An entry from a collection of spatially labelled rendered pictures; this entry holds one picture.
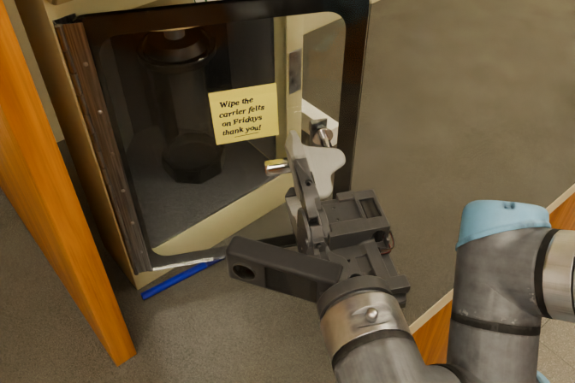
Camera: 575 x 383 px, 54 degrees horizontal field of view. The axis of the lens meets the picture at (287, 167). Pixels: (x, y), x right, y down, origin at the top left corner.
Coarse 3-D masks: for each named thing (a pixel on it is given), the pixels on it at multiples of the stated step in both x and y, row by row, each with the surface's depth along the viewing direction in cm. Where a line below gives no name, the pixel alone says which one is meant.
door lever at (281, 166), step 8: (328, 128) 68; (320, 136) 68; (328, 136) 69; (320, 144) 70; (328, 144) 67; (272, 160) 65; (280, 160) 65; (264, 168) 64; (272, 168) 64; (280, 168) 64; (288, 168) 65
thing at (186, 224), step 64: (256, 0) 55; (320, 0) 56; (128, 64) 57; (192, 64) 58; (256, 64) 60; (320, 64) 62; (128, 128) 62; (192, 128) 64; (320, 128) 68; (192, 192) 71; (256, 192) 74; (192, 256) 80
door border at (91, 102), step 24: (72, 24) 52; (72, 48) 54; (72, 72) 55; (96, 72) 56; (96, 96) 58; (96, 120) 60; (96, 144) 62; (120, 168) 66; (120, 192) 68; (144, 264) 78
